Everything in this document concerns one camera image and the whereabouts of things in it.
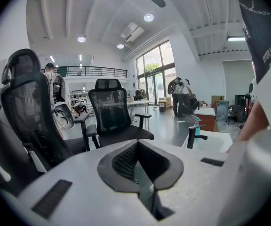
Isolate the silver chain necklace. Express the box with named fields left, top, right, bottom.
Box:
left=240, top=0, right=271, bottom=16

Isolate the black sink faucet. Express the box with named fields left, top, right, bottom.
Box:
left=186, top=124, right=208, bottom=150

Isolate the cardboard box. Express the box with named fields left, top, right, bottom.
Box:
left=212, top=95, right=225, bottom=108

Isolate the white sink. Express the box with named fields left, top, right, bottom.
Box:
left=182, top=129, right=233, bottom=153

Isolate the black mezzanine railing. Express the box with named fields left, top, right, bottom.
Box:
left=41, top=65, right=128, bottom=78

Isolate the wooden vanity with white basin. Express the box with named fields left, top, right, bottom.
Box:
left=193, top=106, right=218, bottom=132

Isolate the ceiling air conditioner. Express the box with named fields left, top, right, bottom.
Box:
left=120, top=22, right=145, bottom=43

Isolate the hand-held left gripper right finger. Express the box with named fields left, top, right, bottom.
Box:
left=139, top=139, right=233, bottom=226

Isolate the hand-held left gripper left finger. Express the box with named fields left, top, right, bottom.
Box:
left=14, top=139, right=165, bottom=226

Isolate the large glass window wall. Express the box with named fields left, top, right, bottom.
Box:
left=135, top=40, right=176, bottom=105

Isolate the white desk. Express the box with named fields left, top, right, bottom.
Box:
left=126, top=99, right=153, bottom=119

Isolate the black mesh office chair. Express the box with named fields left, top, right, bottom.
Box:
left=74, top=78, right=155, bottom=150
left=0, top=48, right=91, bottom=174

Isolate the black boxy appliance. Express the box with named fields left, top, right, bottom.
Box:
left=183, top=94, right=199, bottom=114

